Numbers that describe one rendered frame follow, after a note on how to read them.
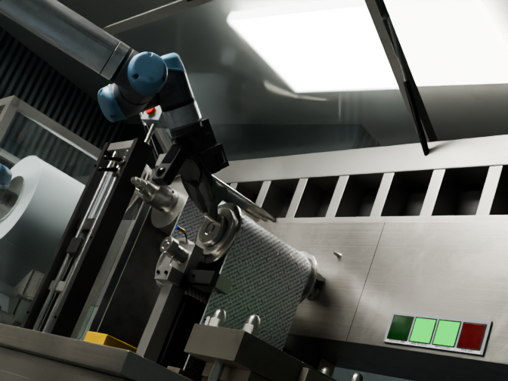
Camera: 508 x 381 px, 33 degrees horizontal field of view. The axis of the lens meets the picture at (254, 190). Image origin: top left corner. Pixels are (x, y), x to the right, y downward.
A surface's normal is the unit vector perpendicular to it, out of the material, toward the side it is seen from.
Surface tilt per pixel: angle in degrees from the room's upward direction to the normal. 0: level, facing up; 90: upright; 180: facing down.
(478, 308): 90
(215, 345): 90
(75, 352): 90
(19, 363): 90
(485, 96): 180
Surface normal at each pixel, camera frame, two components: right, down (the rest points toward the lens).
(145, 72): 0.36, -0.19
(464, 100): -0.34, 0.88
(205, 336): -0.69, -0.47
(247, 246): 0.64, -0.04
